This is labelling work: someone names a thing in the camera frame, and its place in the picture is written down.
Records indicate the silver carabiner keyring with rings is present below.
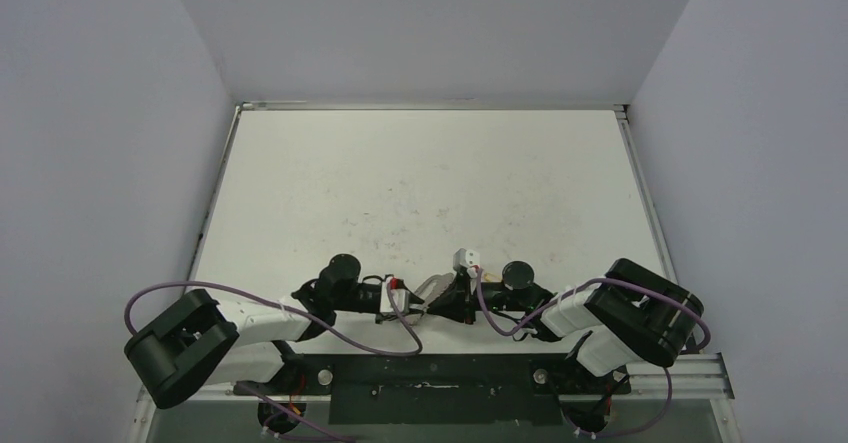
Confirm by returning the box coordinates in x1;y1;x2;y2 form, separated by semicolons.
414;273;455;307

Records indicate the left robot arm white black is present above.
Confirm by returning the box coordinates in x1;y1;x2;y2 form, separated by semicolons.
123;254;425;409

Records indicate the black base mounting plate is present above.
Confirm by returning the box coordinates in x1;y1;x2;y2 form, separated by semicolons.
248;353;631;426

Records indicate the aluminium front rail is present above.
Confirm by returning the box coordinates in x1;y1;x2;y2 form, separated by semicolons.
137;353;735;403

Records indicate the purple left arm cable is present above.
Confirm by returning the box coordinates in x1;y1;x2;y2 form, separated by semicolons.
124;280;425;443

